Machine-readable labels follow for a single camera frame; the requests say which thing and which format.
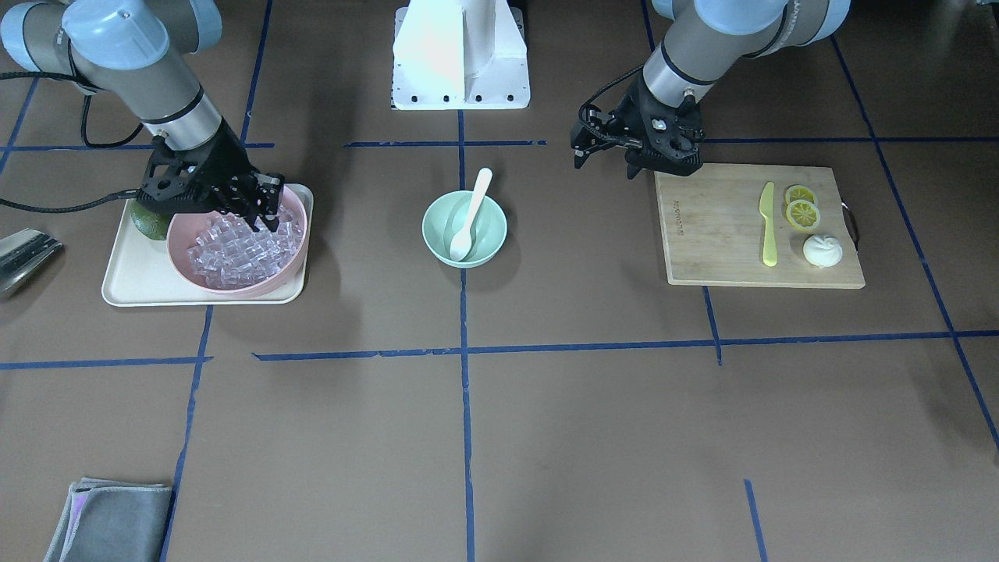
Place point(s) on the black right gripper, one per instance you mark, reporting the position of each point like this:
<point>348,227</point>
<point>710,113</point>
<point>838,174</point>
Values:
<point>221,157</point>

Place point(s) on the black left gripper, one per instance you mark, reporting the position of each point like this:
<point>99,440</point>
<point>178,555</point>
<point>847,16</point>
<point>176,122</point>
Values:
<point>634,107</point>

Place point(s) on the white plastic spoon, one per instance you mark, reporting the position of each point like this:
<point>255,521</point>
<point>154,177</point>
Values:
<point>461,243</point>

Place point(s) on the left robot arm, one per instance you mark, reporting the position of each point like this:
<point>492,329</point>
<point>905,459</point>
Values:
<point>706,38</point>

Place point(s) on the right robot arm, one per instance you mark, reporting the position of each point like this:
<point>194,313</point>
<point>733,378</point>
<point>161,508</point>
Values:
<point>135,50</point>

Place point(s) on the pink bowl of ice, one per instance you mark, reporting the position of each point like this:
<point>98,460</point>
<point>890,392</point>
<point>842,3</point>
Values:
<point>222,255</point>

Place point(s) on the green bowl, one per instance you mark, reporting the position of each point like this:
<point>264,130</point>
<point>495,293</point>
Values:
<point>446,216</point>

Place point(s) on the metal ice scoop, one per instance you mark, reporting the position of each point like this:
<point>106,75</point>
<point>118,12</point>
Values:
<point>22,254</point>

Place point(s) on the green lime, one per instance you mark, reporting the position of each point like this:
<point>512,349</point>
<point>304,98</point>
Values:
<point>153,225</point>

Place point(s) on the wooden cutting board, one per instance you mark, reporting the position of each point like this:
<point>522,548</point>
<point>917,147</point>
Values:
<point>713,232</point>

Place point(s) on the beige tray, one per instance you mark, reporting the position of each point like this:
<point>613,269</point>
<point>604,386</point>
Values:
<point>146,272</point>

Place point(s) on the yellow plastic knife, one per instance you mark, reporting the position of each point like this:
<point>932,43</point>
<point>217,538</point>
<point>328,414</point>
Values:
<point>769,254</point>

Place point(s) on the upper lemon slice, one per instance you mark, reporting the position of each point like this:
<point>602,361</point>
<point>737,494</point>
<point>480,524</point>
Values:
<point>799,192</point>

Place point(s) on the lemon slice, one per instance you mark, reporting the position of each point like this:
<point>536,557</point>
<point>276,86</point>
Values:
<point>803,215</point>
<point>799,192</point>

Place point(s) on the lower lemon slice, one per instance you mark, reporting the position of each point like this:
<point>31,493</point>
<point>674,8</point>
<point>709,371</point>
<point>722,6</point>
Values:
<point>803,215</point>

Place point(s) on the white steamed bun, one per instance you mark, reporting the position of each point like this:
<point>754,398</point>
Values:
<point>822,251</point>

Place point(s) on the folded grey cloth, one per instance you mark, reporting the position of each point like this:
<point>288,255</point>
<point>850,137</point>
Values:
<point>109,520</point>

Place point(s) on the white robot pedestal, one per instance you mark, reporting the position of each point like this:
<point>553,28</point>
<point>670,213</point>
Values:
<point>460,55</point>

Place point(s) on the metal cutting board handle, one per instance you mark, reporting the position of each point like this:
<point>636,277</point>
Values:
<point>851,224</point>

